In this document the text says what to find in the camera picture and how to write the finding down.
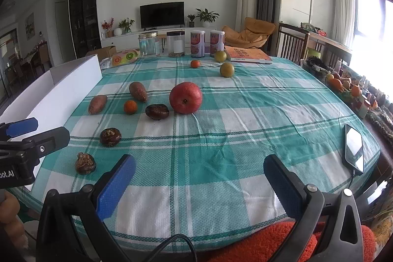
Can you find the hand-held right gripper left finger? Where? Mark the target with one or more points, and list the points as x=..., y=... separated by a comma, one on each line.
x=116, y=185

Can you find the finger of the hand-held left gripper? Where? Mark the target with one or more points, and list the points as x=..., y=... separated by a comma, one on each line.
x=49, y=137
x=21, y=127

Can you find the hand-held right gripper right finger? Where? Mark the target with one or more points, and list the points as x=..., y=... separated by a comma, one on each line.
x=282, y=185

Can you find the white cardboard box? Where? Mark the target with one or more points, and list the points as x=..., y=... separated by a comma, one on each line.
x=61, y=87

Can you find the yellow-green round citrus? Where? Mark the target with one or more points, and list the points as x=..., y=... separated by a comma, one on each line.
x=220, y=56
x=227, y=70

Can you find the person's left hand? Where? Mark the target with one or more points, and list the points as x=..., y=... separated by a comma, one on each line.
x=10, y=213

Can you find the dark brown water chestnut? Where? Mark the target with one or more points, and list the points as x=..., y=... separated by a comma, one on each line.
x=85, y=163

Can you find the dark passion fruit middle left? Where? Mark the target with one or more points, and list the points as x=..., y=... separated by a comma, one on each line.
x=110, y=137

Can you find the reddish sweet potato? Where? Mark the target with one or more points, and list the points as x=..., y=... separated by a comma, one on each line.
x=97, y=104

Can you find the orange fuzzy garment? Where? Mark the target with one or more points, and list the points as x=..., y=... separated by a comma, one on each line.
x=261, y=242

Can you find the wooden dining set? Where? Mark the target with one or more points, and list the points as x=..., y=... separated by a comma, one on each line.
x=30, y=61

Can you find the small tangerine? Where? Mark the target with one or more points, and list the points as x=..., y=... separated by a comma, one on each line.
x=195, y=64
x=130, y=107

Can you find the black smartphone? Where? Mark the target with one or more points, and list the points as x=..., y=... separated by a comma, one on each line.
x=353, y=147

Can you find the dark passion fruit near apple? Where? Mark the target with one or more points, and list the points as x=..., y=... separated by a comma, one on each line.
x=157, y=112

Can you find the teal plaid tablecloth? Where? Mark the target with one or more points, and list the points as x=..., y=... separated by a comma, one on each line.
x=215, y=133

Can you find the brown sweet potato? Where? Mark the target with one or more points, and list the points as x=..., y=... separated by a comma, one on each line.
x=138, y=91

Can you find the brown cardboard box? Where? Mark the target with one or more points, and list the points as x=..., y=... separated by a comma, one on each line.
x=103, y=51

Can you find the floral patterned cushion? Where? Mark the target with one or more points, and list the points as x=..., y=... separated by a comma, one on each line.
x=382, y=216

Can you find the fruit-printed packet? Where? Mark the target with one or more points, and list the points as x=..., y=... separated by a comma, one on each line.
x=124, y=58

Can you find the red apple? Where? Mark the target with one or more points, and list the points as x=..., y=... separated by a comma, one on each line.
x=185, y=97

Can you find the basket of mixed fruit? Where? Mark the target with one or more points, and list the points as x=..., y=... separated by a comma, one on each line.
x=340, y=85

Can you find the dark patterned cloth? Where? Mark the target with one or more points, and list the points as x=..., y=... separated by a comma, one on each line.
x=380, y=124

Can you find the red flower plant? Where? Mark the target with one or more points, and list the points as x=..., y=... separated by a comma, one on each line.
x=108, y=27

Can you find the leafy plant in white vase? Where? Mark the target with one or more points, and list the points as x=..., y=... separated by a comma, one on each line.
x=124, y=25

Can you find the orange book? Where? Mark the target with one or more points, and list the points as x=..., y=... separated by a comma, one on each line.
x=247, y=54

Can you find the black display cabinet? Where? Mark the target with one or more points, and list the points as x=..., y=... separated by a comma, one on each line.
x=84, y=7

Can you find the glass jar with metal lid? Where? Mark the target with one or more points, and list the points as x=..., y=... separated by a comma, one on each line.
x=148, y=45

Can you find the wooden slatted chair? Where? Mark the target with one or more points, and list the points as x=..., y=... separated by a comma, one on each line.
x=290, y=44

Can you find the clear container with black lid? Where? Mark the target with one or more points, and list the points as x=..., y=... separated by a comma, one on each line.
x=176, y=45

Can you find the orange beanbag chair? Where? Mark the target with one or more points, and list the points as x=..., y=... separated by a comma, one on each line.
x=250, y=33

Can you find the pink printed can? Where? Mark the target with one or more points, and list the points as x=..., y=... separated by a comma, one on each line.
x=197, y=44
x=216, y=42

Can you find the black television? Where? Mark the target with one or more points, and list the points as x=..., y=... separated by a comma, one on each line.
x=162, y=15

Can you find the small green potted plant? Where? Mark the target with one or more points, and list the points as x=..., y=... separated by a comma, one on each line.
x=191, y=19

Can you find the large green potted plant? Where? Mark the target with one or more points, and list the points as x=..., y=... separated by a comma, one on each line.
x=207, y=16

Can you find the covered standing air conditioner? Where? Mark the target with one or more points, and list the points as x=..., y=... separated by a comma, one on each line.
x=246, y=1

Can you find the white curtain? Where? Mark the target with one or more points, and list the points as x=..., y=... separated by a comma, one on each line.
x=344, y=7

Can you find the framed wall painting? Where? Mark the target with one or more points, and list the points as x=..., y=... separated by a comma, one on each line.
x=29, y=26

